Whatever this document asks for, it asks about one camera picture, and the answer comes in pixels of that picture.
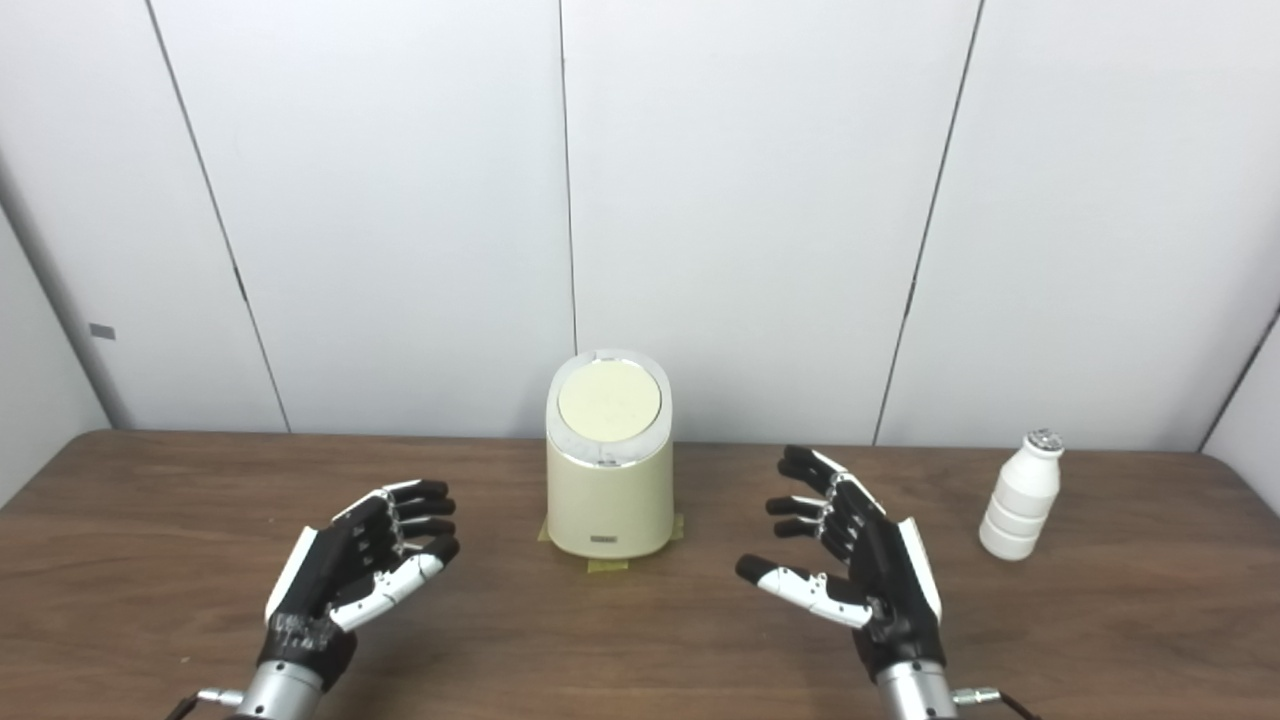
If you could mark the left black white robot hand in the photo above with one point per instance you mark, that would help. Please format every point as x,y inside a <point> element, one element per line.
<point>335,570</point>

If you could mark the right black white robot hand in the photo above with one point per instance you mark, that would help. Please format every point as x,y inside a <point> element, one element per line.
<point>885,580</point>

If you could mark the small white plastic bottle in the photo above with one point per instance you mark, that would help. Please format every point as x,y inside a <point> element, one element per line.
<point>1020,500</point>

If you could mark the cream-colored round bin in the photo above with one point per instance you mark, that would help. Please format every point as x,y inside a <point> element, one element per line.
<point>610,500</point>

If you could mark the cream round bin lid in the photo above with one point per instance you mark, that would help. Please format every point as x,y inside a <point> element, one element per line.
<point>608,400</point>

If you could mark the small grey wall tag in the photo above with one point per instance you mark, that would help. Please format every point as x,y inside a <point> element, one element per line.
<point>102,331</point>

